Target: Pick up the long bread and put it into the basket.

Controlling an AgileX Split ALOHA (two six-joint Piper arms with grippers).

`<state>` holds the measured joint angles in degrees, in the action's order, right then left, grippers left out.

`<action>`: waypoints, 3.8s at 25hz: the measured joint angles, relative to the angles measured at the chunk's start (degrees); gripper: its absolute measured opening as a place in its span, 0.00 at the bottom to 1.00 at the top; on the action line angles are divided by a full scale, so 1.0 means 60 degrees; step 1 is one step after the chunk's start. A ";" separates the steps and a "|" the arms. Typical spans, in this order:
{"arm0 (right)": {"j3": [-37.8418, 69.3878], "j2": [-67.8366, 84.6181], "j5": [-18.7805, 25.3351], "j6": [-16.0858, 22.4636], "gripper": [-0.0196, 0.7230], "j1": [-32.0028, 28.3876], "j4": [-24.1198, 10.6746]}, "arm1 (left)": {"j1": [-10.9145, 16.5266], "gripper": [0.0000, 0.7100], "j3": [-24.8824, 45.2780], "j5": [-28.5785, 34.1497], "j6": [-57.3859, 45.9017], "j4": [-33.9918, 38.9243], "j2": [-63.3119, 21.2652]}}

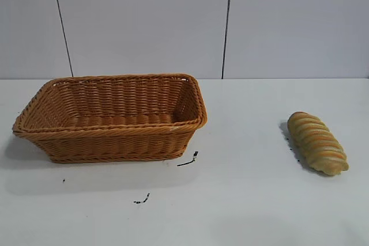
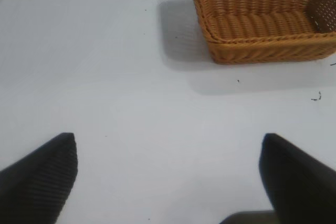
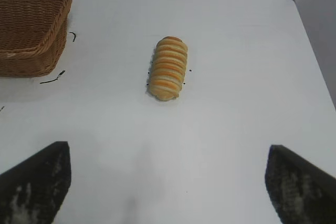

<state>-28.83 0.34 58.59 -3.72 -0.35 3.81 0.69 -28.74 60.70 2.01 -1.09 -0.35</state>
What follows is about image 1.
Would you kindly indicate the long twisted bread loaf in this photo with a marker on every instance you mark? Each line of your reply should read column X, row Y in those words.
column 315, row 142

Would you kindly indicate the brown woven wicker basket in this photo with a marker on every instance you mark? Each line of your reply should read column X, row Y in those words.
column 115, row 139

